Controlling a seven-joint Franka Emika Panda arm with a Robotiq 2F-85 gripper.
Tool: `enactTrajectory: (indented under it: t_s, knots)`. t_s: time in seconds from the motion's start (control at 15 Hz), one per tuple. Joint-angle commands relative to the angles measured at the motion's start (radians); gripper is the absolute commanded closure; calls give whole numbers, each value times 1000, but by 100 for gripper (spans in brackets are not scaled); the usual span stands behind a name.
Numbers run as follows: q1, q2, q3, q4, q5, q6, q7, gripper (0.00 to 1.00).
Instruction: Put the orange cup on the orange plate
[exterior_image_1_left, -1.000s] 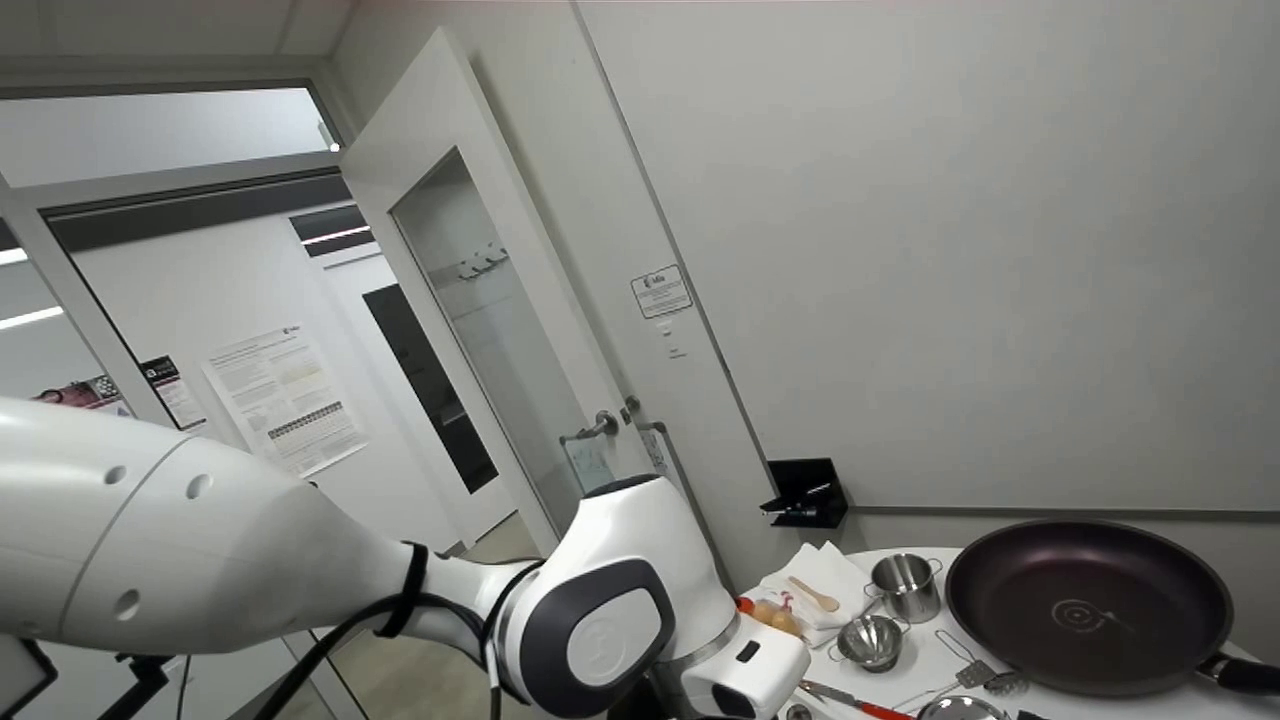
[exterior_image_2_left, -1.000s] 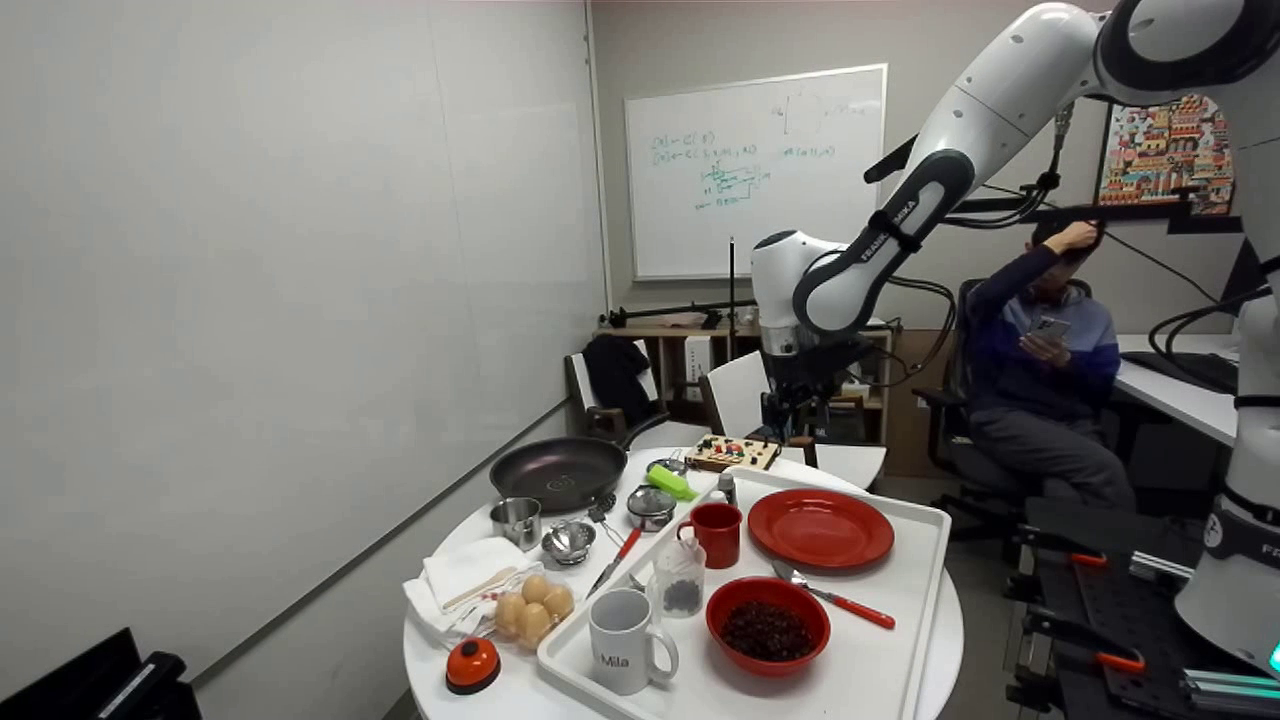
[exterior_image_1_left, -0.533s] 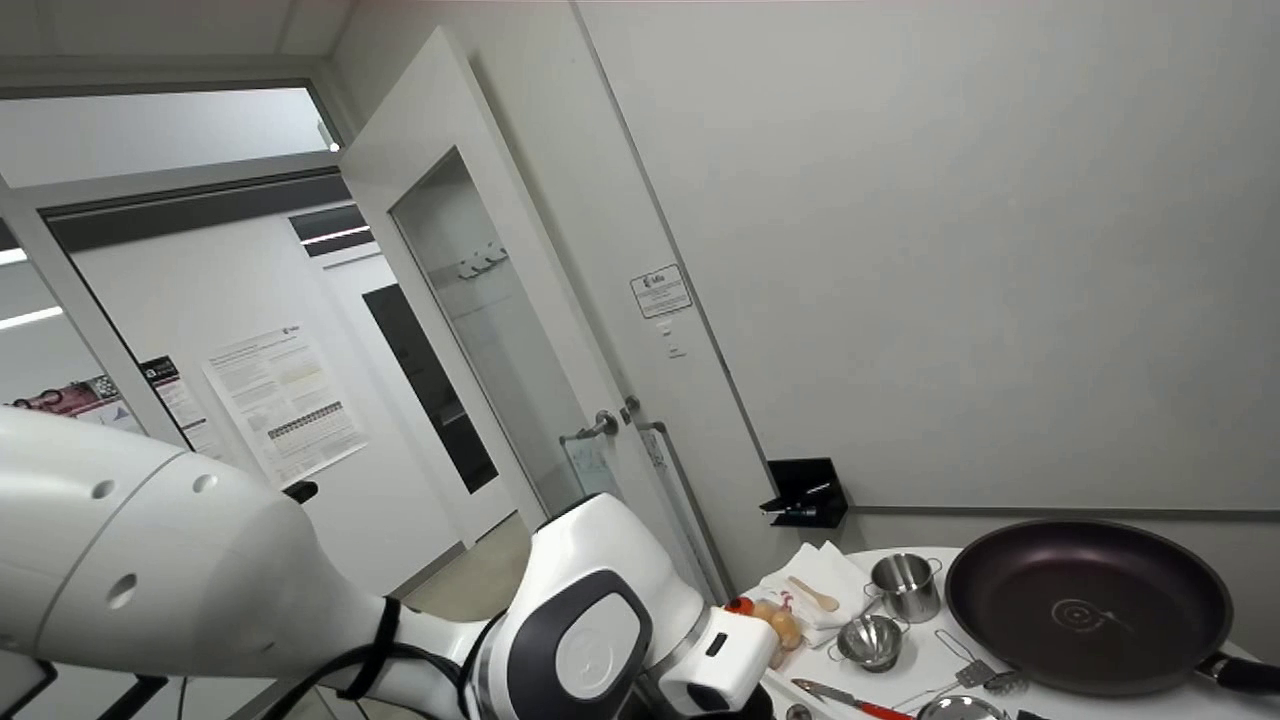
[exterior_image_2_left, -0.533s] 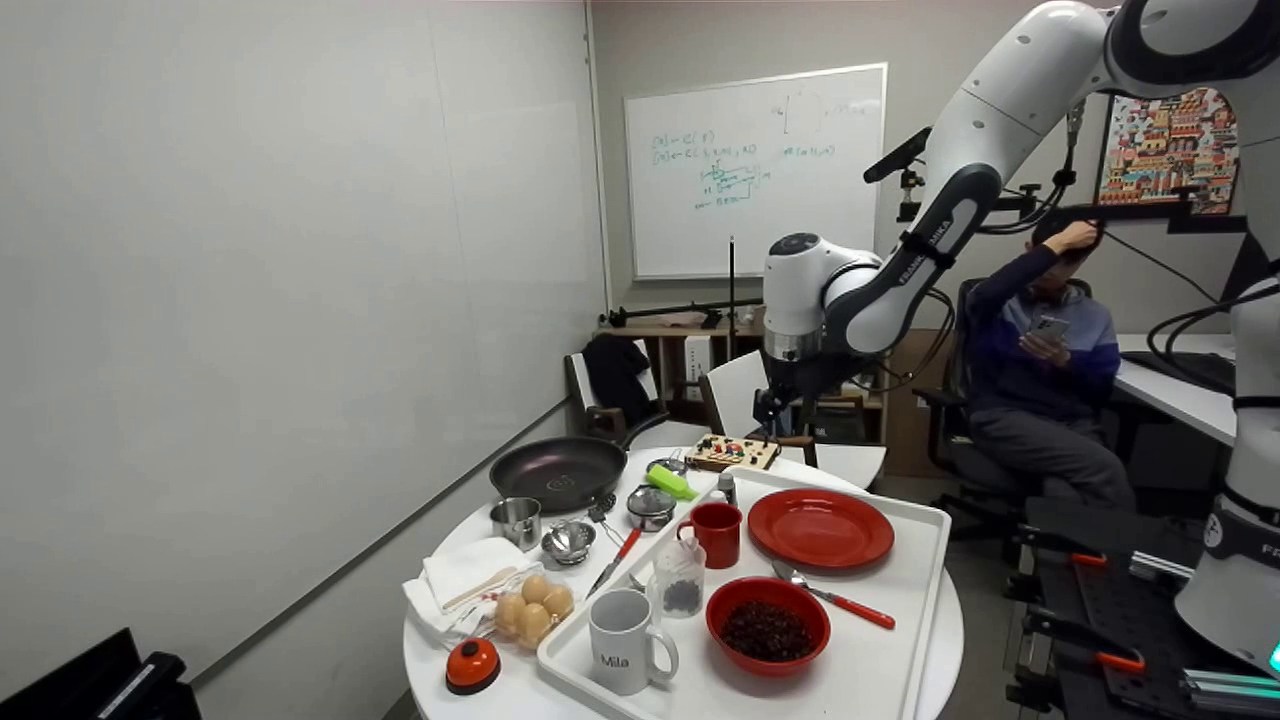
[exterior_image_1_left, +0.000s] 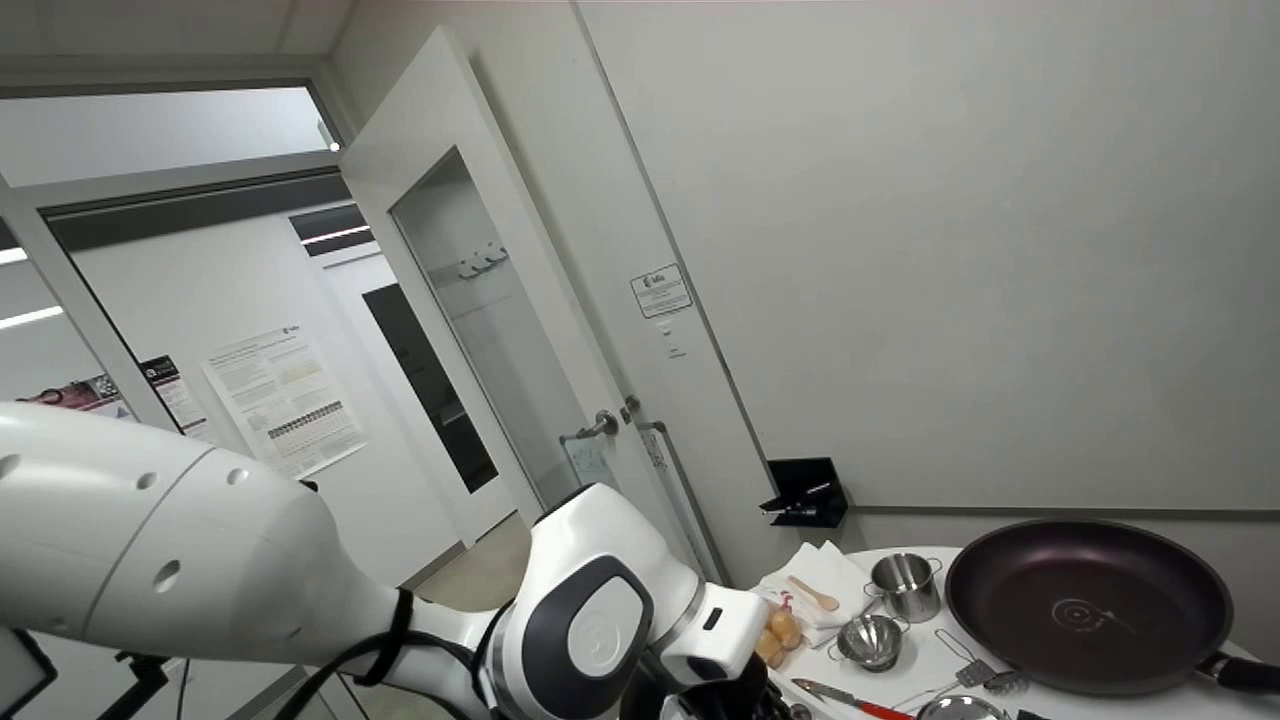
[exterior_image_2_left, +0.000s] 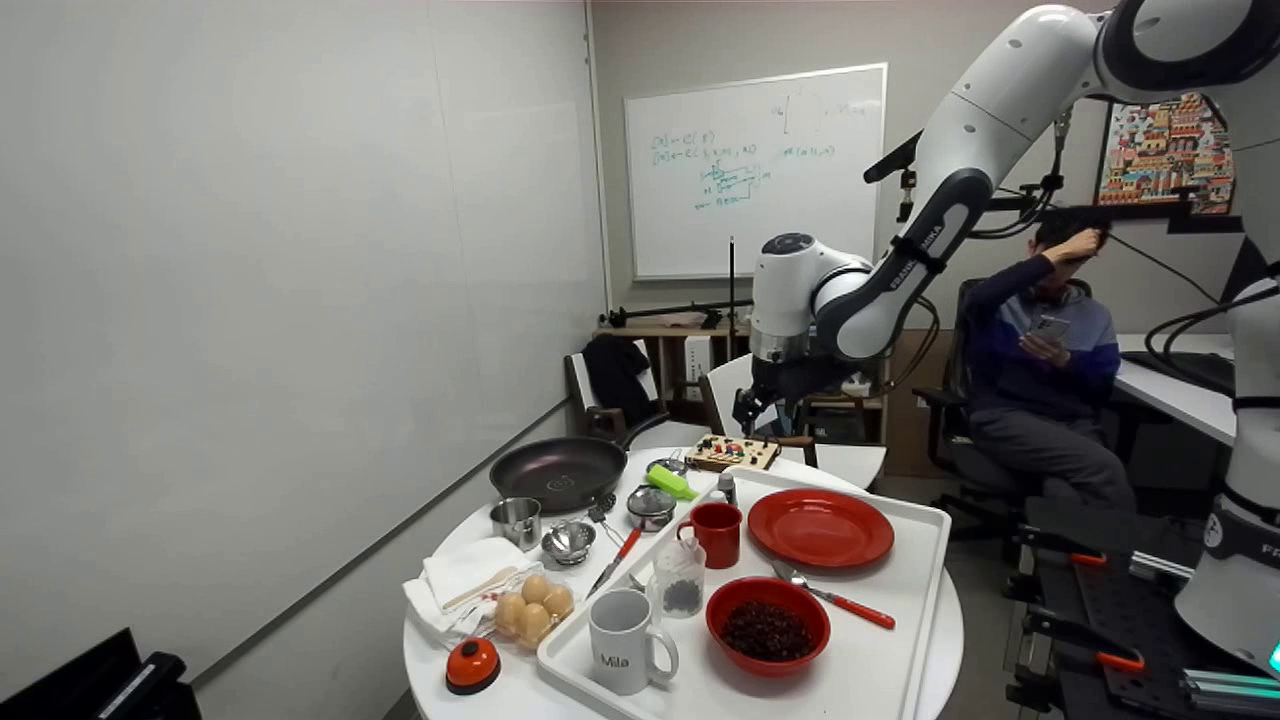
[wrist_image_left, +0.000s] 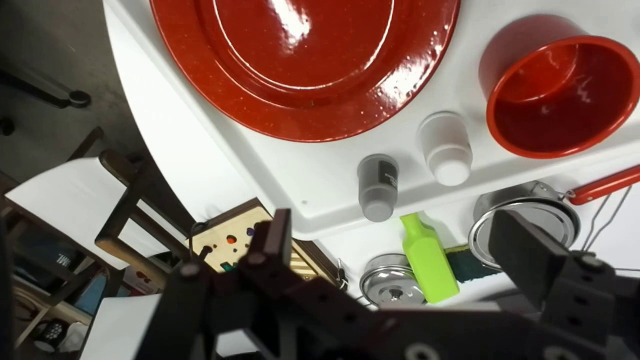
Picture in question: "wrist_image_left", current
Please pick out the orange plastic cup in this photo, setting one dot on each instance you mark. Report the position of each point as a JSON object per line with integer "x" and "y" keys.
{"x": 560, "y": 101}

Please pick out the wooden board with pegs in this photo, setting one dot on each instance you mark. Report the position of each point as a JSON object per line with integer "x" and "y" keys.
{"x": 230, "y": 237}

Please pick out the orange glossy plate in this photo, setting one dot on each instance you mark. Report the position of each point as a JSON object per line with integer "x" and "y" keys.
{"x": 306, "y": 66}

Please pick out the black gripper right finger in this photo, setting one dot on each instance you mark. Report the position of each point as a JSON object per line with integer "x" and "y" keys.
{"x": 527, "y": 253}

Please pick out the white plastic tray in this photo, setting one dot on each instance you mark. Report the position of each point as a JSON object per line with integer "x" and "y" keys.
{"x": 470, "y": 40}

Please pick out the lime green plastic tool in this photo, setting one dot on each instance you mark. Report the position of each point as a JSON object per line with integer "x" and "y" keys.
{"x": 427, "y": 260}

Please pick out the grey pepper shaker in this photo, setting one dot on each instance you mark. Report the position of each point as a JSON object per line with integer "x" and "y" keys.
{"x": 379, "y": 183}

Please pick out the brown wooden chair frame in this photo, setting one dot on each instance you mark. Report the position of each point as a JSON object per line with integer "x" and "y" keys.
{"x": 130, "y": 253}

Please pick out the white paper sheet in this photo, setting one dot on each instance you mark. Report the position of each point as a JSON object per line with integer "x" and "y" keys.
{"x": 66, "y": 200}

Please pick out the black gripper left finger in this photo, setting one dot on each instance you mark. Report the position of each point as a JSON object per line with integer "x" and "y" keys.
{"x": 277, "y": 237}

